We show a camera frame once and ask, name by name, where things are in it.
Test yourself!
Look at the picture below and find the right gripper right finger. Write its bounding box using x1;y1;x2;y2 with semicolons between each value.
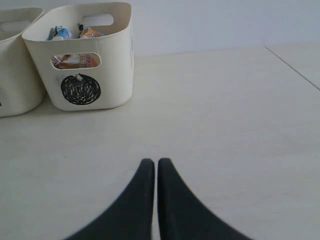
157;158;247;240

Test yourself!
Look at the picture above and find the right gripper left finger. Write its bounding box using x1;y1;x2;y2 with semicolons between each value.
67;158;155;240

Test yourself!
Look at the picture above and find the orange snack bag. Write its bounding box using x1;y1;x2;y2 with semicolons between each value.
51;24;104;70

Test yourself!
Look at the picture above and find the blue snack bag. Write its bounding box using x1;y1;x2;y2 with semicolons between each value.
48;26;73;41

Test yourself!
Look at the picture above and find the right cream plastic bin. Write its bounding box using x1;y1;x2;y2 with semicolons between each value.
22;2;134;111

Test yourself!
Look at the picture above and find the cream plastic bin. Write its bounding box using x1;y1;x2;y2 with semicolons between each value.
22;2;134;111
0;7;46;117

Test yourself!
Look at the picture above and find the middle cream plastic bin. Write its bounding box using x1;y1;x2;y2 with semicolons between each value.
0;7;46;117

